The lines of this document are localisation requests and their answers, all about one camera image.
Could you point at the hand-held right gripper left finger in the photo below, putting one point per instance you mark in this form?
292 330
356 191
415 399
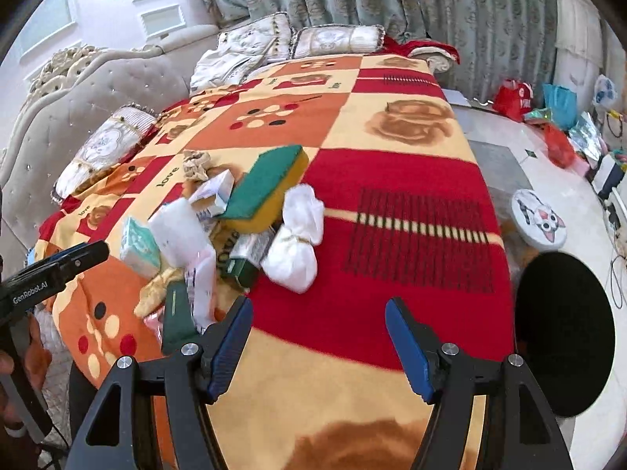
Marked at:
230 347

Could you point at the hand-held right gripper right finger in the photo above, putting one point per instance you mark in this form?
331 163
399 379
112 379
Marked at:
409 347

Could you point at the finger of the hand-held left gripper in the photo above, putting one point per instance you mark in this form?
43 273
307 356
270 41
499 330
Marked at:
90 253
46 259

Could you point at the white blue medicine box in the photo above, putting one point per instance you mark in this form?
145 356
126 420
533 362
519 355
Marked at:
213 191

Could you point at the brown paper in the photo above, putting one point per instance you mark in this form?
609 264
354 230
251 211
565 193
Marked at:
196 164

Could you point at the black trash bin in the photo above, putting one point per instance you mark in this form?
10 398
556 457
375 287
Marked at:
563 333

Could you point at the person's left hand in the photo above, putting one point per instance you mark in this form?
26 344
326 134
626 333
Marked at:
40 352

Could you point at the teal white tissue packet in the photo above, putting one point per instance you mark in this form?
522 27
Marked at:
139 247

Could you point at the white printed plastic wrapper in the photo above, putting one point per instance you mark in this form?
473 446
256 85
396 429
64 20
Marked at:
201 284

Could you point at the yellowish crumpled paper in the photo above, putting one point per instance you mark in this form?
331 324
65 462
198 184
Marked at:
152 291

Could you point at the pink packet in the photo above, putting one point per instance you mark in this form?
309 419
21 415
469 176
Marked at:
156 324

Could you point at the green white box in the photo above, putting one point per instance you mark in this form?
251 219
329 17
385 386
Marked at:
245 267

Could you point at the white crumpled plastic wrapper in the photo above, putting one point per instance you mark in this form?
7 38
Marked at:
179 232

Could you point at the cream striped bolster pillow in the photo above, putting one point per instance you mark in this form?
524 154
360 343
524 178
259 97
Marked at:
103 147

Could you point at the white tied plastic bag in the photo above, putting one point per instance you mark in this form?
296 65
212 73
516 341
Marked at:
294 254

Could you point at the beige tufted bed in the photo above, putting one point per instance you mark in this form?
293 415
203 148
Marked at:
73 98

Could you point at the red orange printed blanket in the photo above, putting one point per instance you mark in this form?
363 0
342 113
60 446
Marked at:
392 181

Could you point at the green yellow sponge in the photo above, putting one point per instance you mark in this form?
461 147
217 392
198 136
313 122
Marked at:
259 181

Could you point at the cat print stool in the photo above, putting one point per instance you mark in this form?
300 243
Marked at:
539 218

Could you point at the grey rug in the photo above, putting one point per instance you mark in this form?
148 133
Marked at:
490 161

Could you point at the white quilt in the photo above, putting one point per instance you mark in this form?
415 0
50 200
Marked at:
220 66

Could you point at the red plastic bag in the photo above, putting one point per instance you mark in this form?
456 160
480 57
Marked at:
561 144

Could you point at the white cardboard box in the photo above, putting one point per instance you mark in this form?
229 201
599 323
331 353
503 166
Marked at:
465 99

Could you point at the navy white bag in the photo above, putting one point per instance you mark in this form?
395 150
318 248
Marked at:
607 176

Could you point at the cream embroidered pillow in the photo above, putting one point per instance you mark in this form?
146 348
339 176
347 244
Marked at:
333 39
250 36

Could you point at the silver foil bag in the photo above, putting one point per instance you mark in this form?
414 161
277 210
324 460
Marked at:
585 134

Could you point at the teal bag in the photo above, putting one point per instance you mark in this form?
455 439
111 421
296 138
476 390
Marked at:
561 105

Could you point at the red cloth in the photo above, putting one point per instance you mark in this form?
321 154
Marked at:
426 49

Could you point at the white blue plastic bag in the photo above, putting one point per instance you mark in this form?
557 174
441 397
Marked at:
605 89

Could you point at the grey green patterned curtain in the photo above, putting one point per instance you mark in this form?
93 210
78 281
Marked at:
392 0

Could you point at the white lace curtain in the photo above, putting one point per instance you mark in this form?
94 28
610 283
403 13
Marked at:
578 24

